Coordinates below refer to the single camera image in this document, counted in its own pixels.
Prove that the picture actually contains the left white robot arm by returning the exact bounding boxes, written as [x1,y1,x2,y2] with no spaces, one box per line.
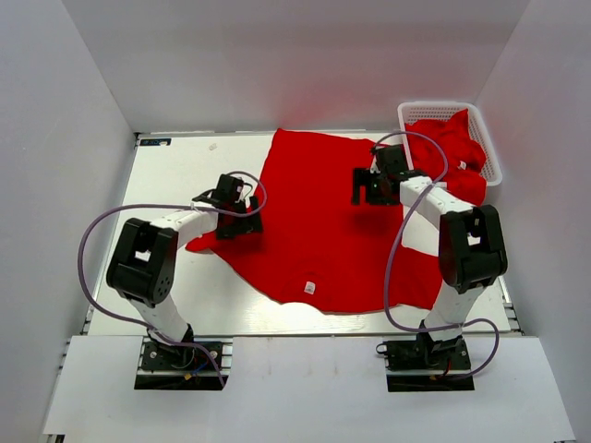
[106,171,268,368]

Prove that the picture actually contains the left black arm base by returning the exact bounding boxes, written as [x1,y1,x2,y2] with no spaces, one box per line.
[134,338,233,391]

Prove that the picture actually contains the red t shirt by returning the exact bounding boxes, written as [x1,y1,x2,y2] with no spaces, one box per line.
[185,127,445,316]

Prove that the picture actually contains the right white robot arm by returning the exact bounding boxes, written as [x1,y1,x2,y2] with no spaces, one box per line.
[352,145,508,368]

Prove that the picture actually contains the red t shirts in basket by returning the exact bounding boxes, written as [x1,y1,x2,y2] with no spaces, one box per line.
[407,109,487,206]

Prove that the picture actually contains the white plastic basket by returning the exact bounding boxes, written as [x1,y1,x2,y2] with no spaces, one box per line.
[397,101,502,188]

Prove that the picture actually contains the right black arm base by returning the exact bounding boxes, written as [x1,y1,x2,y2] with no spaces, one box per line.
[375,332,475,393]

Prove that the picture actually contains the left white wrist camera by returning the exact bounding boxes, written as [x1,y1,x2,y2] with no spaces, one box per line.
[235,183,251,203]

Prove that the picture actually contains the blue table label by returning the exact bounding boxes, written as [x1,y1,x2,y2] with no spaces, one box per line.
[139,138,172,147]

